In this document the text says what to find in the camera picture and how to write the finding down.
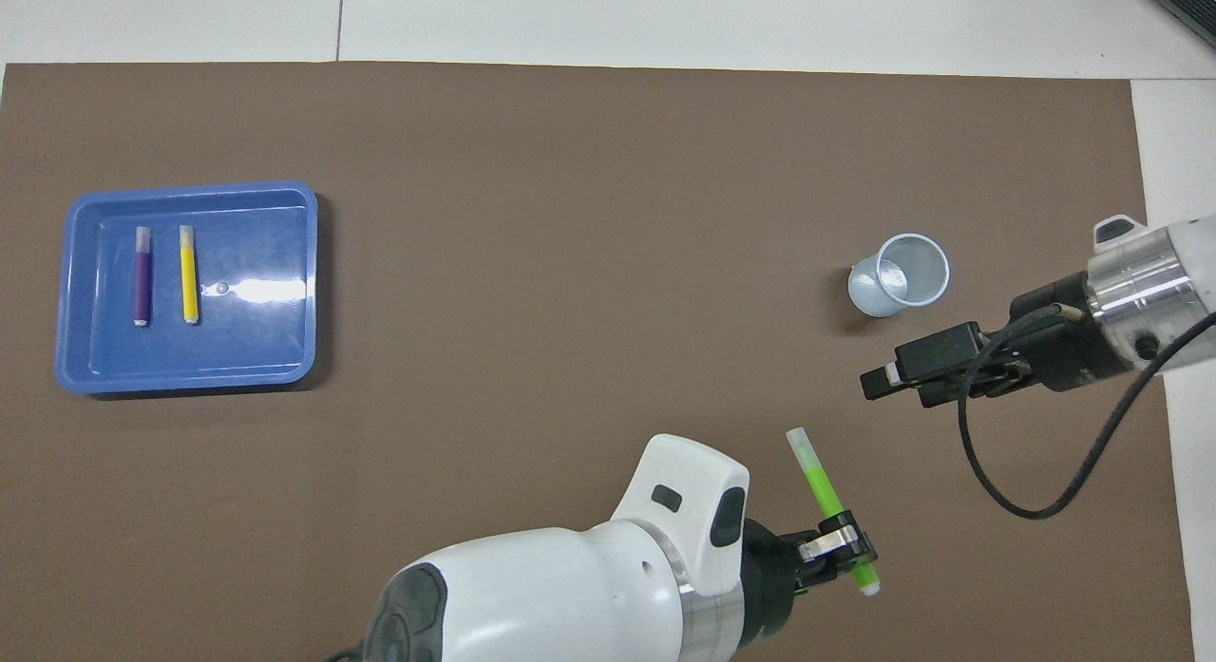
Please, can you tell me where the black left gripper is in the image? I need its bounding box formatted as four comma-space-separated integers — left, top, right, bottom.
736, 512, 880, 646

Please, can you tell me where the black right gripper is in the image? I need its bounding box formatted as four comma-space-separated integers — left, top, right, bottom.
860, 271, 1136, 409

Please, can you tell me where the green marker pen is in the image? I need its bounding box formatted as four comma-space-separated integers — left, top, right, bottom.
786, 426, 882, 598

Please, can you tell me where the yellow marker pen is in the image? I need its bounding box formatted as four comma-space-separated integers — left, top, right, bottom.
180, 225, 201, 325

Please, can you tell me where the translucent plastic cup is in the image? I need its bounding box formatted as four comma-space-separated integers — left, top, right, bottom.
847, 233, 951, 318

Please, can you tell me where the brown table mat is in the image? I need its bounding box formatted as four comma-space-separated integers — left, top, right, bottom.
0, 62, 1196, 662

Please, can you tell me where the grey ribbed device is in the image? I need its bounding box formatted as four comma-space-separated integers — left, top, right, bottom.
1149, 0, 1216, 47

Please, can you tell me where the blue plastic tray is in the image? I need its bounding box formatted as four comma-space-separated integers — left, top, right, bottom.
54, 180, 319, 397

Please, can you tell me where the purple marker pen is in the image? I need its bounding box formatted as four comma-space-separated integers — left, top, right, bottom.
133, 226, 153, 328

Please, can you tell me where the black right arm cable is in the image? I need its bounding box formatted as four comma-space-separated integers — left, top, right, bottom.
958, 303, 1216, 520

